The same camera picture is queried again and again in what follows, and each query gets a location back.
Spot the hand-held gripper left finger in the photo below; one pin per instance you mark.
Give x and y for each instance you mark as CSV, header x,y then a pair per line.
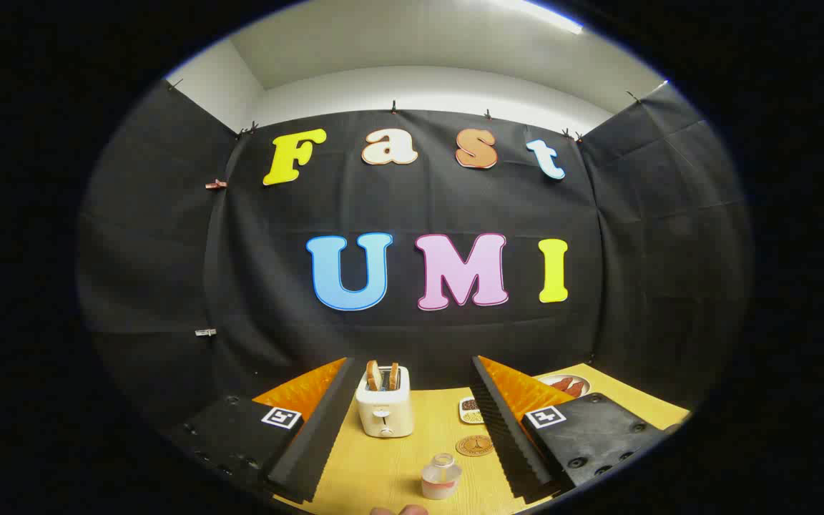
x,y
312,447

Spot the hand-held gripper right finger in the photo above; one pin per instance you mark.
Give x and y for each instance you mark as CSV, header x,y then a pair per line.
x,y
508,450

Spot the round brown coaster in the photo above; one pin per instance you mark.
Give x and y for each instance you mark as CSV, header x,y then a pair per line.
x,y
474,445

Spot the clear juice bottle pink label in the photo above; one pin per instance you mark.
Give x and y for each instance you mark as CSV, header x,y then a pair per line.
x,y
440,484

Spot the white divided condiment dish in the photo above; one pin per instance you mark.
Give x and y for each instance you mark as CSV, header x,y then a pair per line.
x,y
469,410

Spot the wooden table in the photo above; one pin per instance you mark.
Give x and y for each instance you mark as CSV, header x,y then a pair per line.
x,y
383,468

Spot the white plate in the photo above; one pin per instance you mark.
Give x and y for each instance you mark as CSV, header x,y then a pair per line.
x,y
548,383

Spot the white toaster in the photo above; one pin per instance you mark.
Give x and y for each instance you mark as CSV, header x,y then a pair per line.
x,y
383,411

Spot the toast bread slice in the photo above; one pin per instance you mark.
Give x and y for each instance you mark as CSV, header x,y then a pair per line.
x,y
373,375
393,376

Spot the black backdrop cloth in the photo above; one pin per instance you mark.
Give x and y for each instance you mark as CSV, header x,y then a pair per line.
x,y
412,204

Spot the red clothes peg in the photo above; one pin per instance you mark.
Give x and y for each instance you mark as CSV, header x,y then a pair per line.
x,y
216,184

